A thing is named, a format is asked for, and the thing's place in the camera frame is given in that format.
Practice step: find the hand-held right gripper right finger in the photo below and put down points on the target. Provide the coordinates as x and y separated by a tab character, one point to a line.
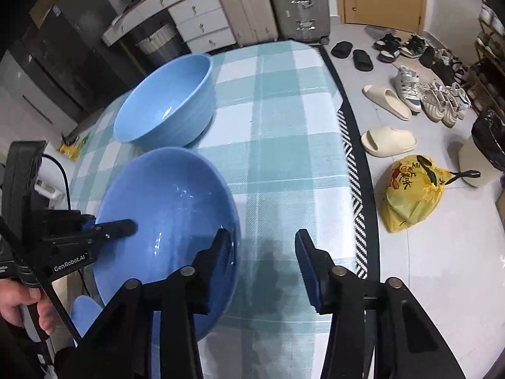
311	280

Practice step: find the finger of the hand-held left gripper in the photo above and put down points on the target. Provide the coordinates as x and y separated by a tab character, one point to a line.
116	229

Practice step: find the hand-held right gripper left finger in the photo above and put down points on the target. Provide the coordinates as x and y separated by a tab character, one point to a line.
221	272

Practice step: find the blue ceramic bowl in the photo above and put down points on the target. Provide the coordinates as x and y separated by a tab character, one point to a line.
165	197
169	98

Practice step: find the person's left hand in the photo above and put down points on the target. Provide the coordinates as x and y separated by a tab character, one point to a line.
14	296

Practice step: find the green packet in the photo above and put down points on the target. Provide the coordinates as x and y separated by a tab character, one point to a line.
73	147

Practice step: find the blue rounded object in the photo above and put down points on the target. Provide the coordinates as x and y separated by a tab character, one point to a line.
86	316

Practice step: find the black white patterned rug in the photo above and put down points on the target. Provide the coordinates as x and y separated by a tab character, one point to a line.
357	189

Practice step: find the yellow plastic bag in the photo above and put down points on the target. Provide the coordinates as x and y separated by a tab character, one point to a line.
410	197

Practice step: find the cream slide sandal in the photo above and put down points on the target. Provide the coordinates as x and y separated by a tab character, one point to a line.
388	140
386	100

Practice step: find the black refrigerator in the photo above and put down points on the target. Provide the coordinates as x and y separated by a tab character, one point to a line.
67	47

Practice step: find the woven laundry basket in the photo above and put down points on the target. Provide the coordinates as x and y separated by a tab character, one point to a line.
158	45

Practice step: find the cardboard box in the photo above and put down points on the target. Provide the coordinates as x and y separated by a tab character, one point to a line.
39	15

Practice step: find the white bin with black liner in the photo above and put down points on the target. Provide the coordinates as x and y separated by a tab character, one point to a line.
485	150

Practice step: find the group of sneakers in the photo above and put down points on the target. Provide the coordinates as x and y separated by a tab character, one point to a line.
434	98

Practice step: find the black slide sandal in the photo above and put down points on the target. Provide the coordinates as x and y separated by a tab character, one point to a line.
363	61
341	49

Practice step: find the white drawer cabinet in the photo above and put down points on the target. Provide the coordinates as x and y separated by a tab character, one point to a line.
197	12

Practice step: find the beige ribbed suitcase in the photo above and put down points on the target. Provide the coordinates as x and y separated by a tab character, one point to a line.
240	4

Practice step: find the grey doormat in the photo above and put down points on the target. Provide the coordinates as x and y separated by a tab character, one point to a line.
380	30

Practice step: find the silver ribbed suitcase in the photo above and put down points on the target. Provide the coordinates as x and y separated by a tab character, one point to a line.
300	0

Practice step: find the shoe rack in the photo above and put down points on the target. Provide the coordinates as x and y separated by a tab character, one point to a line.
489	55

